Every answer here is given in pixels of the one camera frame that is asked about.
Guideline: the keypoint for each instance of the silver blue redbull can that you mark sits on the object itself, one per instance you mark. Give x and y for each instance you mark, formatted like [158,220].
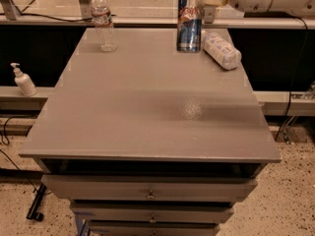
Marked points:
[189,25]

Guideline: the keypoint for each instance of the clear upright water bottle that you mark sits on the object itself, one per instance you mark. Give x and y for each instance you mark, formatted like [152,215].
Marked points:
[103,25]

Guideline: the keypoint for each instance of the lying white labelled bottle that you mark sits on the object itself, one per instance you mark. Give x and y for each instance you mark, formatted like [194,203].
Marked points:
[222,51]

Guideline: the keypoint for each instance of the grey drawer cabinet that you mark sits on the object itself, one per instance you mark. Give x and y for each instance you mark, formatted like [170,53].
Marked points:
[147,110]

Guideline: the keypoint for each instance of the white pump dispenser bottle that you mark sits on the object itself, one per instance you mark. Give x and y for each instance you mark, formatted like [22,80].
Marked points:
[23,81]

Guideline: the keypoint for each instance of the top grey drawer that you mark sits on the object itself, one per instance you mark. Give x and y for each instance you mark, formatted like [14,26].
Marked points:
[149,189]

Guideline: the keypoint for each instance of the grey drawer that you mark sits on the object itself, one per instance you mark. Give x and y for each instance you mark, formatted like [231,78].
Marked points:
[116,228]
[154,212]
[149,189]

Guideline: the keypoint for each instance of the black metal floor bracket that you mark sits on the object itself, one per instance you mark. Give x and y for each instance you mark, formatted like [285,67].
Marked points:
[33,213]

